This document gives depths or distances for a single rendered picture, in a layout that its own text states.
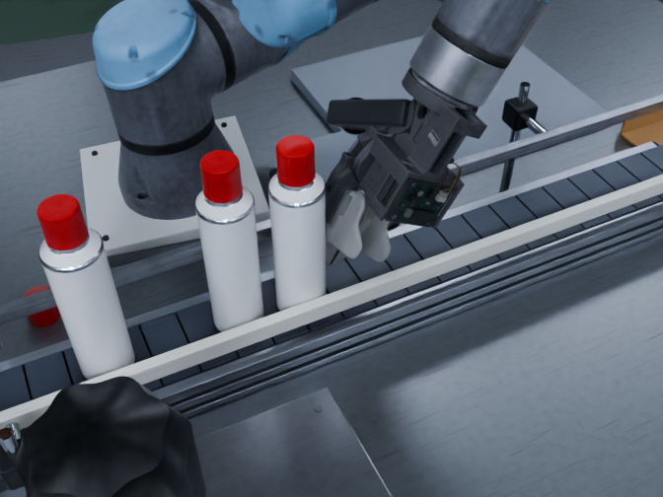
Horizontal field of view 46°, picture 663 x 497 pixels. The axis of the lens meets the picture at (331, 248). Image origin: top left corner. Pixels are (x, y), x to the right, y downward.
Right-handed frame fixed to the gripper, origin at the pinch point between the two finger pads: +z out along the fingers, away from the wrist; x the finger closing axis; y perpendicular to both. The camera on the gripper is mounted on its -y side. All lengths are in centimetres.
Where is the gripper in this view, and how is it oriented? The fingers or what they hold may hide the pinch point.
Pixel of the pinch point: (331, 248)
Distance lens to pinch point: 79.8
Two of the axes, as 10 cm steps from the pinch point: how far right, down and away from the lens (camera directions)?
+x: 7.8, 0.9, 6.2
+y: 4.4, 6.3, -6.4
